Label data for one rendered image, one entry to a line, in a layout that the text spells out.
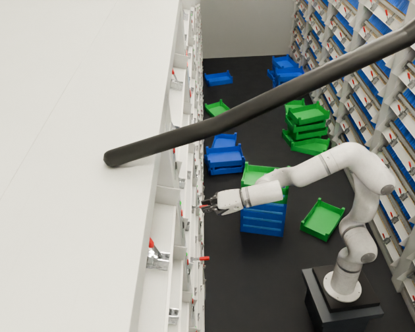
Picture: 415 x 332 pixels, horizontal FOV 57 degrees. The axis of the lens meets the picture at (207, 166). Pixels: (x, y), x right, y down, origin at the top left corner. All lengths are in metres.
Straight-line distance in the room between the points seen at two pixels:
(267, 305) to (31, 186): 2.01
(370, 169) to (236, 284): 1.27
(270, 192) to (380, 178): 0.41
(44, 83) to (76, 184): 0.35
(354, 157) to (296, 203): 1.52
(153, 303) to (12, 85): 0.51
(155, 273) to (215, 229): 2.08
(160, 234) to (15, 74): 0.46
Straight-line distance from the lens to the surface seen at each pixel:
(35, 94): 0.82
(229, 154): 3.31
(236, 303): 2.44
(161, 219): 0.81
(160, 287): 0.71
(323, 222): 2.91
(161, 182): 0.81
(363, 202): 1.73
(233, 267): 2.59
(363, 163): 1.57
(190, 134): 0.52
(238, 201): 1.55
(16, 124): 0.74
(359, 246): 1.85
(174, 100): 1.22
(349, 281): 2.08
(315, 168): 1.52
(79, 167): 0.59
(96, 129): 0.66
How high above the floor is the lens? 2.08
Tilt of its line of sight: 39 degrees down
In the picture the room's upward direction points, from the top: 3 degrees counter-clockwise
